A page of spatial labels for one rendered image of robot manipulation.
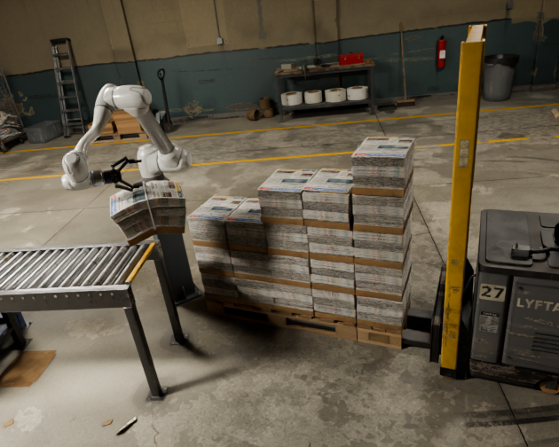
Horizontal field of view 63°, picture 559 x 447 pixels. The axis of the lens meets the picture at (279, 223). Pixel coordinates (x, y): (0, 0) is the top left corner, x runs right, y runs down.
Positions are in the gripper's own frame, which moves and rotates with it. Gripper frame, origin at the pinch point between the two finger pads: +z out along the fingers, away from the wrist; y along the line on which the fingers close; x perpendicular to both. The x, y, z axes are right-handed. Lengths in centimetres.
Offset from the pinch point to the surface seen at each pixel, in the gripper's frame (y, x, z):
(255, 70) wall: 38, -648, 245
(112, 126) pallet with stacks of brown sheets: 120, -653, -39
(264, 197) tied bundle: 23, 8, 69
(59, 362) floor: 137, -22, -76
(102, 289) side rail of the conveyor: 51, 32, -30
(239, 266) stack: 79, -8, 53
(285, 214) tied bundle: 33, 16, 80
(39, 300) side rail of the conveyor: 59, 19, -65
